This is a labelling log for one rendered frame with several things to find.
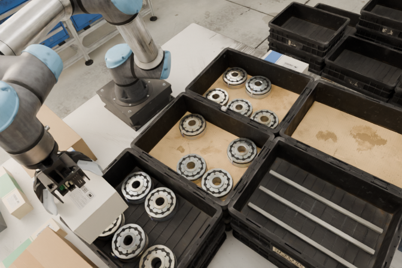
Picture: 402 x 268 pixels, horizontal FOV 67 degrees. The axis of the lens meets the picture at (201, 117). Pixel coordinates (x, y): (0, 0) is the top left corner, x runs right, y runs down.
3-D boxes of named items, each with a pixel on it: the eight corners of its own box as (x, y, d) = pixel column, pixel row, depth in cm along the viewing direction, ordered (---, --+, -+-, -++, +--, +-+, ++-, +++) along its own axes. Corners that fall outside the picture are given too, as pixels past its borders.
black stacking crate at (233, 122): (138, 163, 114) (128, 146, 105) (187, 110, 127) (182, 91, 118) (227, 223, 95) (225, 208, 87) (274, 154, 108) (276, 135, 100)
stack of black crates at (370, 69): (314, 98, 208) (323, 59, 182) (336, 73, 220) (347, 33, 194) (374, 126, 188) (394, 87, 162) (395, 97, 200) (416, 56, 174)
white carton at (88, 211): (49, 194, 82) (30, 179, 76) (85, 164, 87) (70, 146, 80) (90, 244, 72) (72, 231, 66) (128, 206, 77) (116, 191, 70)
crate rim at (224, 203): (130, 149, 106) (127, 145, 104) (183, 94, 120) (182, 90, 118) (225, 212, 88) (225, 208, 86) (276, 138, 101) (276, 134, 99)
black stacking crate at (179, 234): (75, 230, 100) (58, 217, 91) (137, 164, 113) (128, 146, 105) (164, 315, 82) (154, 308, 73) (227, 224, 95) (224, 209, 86)
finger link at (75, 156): (87, 173, 73) (54, 173, 66) (83, 168, 74) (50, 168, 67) (96, 155, 73) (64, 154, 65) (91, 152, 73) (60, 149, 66)
